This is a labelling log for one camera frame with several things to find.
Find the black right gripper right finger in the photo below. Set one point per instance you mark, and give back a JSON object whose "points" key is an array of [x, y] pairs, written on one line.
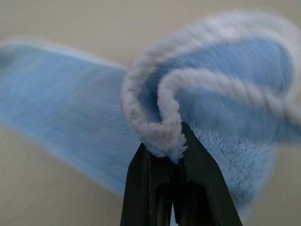
{"points": [[207, 188]]}

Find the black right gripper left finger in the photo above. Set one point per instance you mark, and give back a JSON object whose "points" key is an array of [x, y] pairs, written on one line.
{"points": [[143, 188]]}

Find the blue towel with white edge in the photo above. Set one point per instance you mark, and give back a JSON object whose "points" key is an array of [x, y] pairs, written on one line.
{"points": [[70, 99]]}

